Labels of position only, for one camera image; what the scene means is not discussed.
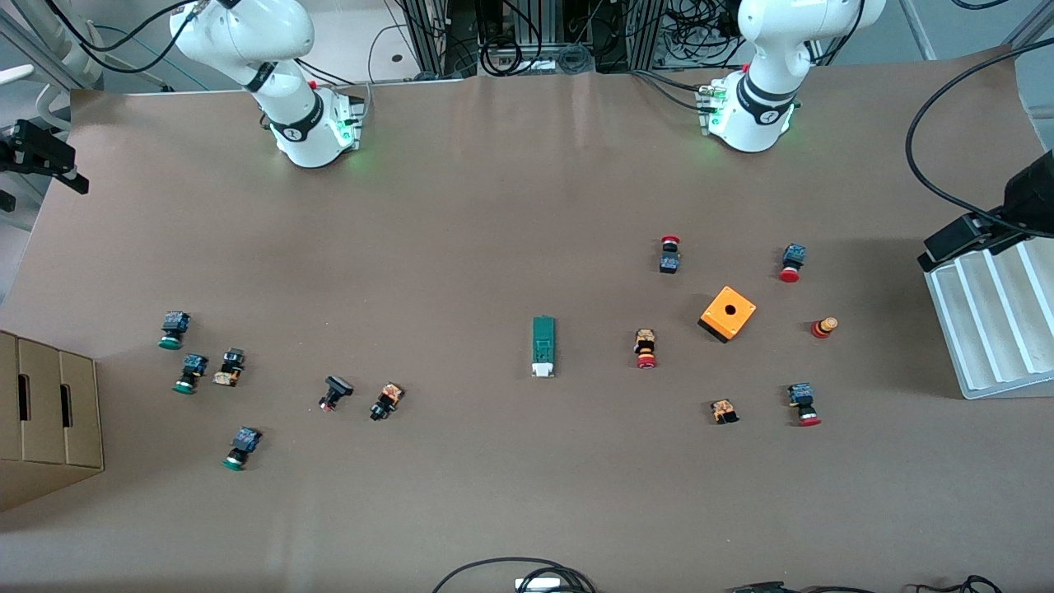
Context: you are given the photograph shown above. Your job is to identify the white grey chair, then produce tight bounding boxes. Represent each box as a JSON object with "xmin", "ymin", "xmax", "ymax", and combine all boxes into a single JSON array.
[{"xmin": 0, "ymin": 0, "xmax": 104, "ymax": 141}]

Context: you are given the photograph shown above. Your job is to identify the white stepped tray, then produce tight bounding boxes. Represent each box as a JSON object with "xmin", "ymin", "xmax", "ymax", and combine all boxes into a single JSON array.
[{"xmin": 924, "ymin": 235, "xmax": 1054, "ymax": 401}]

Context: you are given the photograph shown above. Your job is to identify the green push button blue block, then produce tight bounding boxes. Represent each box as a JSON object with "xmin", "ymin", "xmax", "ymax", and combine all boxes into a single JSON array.
[
  {"xmin": 222, "ymin": 426, "xmax": 263, "ymax": 472},
  {"xmin": 158, "ymin": 311, "xmax": 192, "ymax": 351},
  {"xmin": 172, "ymin": 353, "xmax": 209, "ymax": 395}
]

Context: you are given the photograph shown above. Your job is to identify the brown cardboard box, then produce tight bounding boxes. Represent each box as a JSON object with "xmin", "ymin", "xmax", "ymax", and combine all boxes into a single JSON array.
[{"xmin": 0, "ymin": 330, "xmax": 105, "ymax": 513}]

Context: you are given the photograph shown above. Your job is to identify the black push button orange block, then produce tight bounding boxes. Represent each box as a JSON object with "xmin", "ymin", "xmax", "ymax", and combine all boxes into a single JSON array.
[{"xmin": 212, "ymin": 348, "xmax": 247, "ymax": 388}]

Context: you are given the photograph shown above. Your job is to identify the black square push button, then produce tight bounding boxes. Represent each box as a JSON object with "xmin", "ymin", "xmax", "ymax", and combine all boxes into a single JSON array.
[{"xmin": 318, "ymin": 376, "xmax": 355, "ymax": 413}]

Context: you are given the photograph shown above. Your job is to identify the aluminium equipment rack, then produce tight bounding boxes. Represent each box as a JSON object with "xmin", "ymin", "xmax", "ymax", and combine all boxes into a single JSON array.
[{"xmin": 395, "ymin": 0, "xmax": 669, "ymax": 77}]

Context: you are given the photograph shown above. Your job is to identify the thick black camera cable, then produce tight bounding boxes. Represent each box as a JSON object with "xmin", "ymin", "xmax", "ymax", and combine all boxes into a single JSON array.
[{"xmin": 904, "ymin": 37, "xmax": 1054, "ymax": 240}]

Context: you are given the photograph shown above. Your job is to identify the orange button enclosure box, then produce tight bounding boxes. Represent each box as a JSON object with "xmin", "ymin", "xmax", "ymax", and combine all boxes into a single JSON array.
[{"xmin": 697, "ymin": 285, "xmax": 758, "ymax": 344}]

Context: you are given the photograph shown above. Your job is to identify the black selector switch orange block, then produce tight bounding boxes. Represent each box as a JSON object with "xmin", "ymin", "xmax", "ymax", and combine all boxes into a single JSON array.
[{"xmin": 369, "ymin": 382, "xmax": 406, "ymax": 423}]

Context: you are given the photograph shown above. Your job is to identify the black cable loop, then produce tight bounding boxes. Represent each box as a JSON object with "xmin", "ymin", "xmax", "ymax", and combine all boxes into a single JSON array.
[{"xmin": 432, "ymin": 558, "xmax": 598, "ymax": 593}]

